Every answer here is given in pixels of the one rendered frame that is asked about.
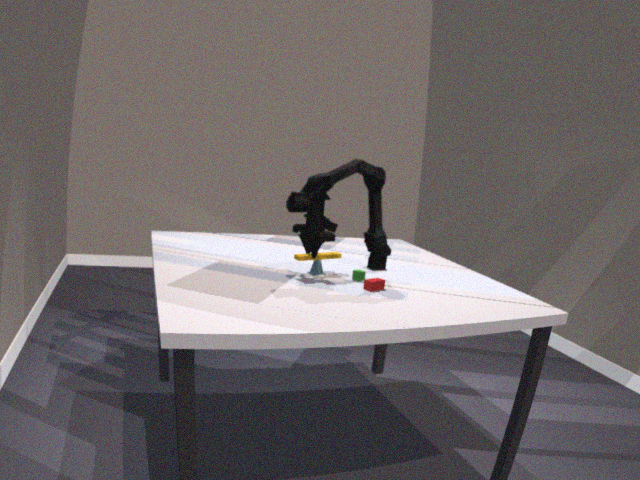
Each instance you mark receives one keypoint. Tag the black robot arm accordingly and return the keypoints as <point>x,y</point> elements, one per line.
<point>374,180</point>

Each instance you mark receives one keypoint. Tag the yellow bar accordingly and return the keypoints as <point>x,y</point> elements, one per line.
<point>320,256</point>

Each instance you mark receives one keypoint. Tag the red block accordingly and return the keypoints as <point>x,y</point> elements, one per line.
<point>374,284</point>

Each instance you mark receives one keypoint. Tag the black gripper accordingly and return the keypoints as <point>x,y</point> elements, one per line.
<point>311,234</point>

